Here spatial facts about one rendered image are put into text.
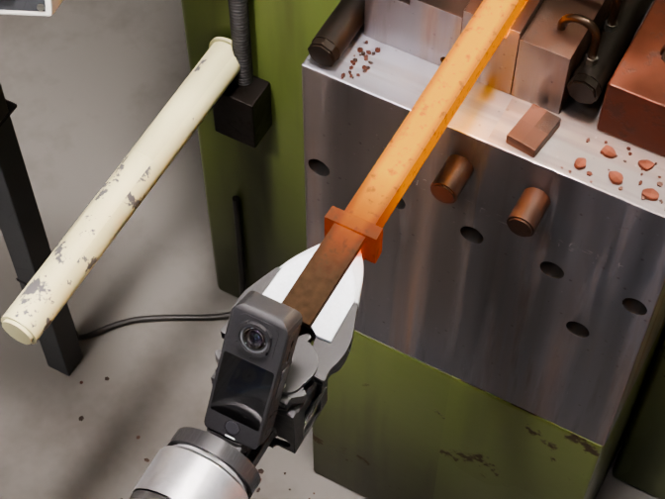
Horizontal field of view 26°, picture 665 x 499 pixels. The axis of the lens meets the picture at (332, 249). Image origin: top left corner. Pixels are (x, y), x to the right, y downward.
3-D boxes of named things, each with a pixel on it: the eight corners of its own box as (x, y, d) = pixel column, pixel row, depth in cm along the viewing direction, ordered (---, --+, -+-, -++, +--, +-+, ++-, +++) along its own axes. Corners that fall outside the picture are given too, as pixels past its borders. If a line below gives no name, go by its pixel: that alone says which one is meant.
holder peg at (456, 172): (454, 209, 132) (456, 192, 130) (427, 197, 133) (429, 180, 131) (473, 177, 134) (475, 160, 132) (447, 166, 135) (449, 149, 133)
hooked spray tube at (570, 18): (592, 78, 128) (604, 30, 122) (548, 61, 129) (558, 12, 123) (596, 70, 128) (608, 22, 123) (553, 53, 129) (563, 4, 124)
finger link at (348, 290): (354, 279, 117) (294, 364, 112) (355, 239, 112) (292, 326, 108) (388, 297, 116) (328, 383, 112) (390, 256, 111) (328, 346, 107)
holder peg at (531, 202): (531, 243, 130) (534, 226, 128) (504, 231, 131) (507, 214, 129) (549, 210, 132) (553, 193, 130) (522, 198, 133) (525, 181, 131)
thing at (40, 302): (41, 355, 154) (33, 331, 149) (0, 335, 155) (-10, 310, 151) (249, 75, 175) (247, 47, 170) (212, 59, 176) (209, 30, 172)
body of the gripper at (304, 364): (250, 354, 115) (170, 477, 109) (245, 298, 108) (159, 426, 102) (334, 395, 113) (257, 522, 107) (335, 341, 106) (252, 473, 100)
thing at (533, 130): (531, 111, 131) (532, 102, 130) (559, 126, 130) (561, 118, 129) (505, 143, 129) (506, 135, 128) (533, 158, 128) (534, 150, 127)
